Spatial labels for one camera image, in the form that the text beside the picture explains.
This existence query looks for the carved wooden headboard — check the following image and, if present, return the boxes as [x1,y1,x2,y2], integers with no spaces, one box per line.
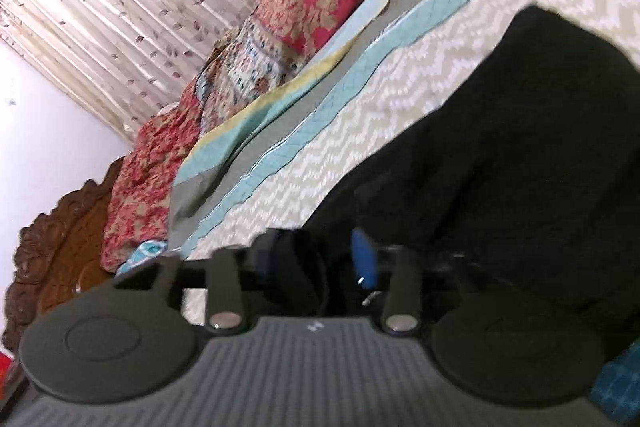
[0,156,127,351]

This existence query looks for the black pants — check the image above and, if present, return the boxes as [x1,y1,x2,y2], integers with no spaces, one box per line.
[260,5,640,364]

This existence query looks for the red floral quilt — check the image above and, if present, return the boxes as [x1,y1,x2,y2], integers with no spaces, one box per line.
[100,0,371,273]

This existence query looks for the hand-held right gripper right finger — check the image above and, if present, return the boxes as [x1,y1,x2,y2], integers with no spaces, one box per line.
[351,228,501,335]

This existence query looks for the printed bed sheet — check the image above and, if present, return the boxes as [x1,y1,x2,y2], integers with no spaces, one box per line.
[169,0,640,418]

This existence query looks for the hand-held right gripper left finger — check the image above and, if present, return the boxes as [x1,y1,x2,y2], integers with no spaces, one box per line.
[114,229,283,335]

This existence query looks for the teal patterned pillow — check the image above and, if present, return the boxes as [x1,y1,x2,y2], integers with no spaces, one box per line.
[118,240,168,275]

